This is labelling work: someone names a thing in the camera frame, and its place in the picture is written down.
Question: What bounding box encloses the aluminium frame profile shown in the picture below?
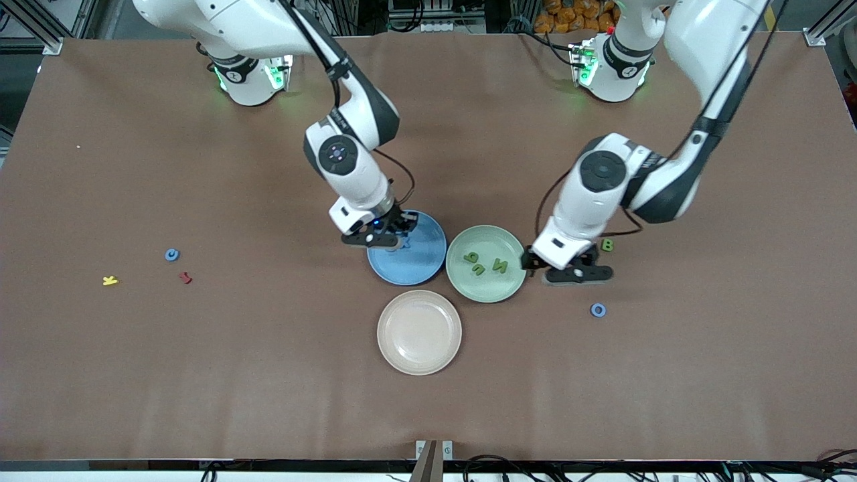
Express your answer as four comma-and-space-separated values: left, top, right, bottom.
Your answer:
10, 0, 66, 56
803, 0, 857, 48

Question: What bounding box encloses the brown post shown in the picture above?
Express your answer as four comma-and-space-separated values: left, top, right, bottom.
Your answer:
409, 440, 439, 482

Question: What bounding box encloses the white power strip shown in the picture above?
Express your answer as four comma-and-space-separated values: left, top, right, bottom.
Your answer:
418, 19, 487, 34

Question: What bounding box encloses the blue round plate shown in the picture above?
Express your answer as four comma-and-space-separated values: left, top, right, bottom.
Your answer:
366, 210, 447, 287

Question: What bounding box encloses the black base cable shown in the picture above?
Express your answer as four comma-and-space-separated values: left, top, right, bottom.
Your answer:
522, 30, 578, 68

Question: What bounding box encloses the beige round plate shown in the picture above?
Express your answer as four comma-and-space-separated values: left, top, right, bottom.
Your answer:
376, 289, 463, 376

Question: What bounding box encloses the metal table edge bracket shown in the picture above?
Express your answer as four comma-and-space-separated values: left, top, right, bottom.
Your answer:
415, 440, 454, 463

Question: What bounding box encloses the orange items pile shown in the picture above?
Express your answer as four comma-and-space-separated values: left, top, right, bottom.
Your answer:
534, 0, 620, 34

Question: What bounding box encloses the green round plate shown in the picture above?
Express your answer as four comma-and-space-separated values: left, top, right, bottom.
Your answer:
445, 224, 528, 304

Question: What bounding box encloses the brown table cover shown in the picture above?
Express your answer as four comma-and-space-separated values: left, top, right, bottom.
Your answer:
0, 30, 857, 464

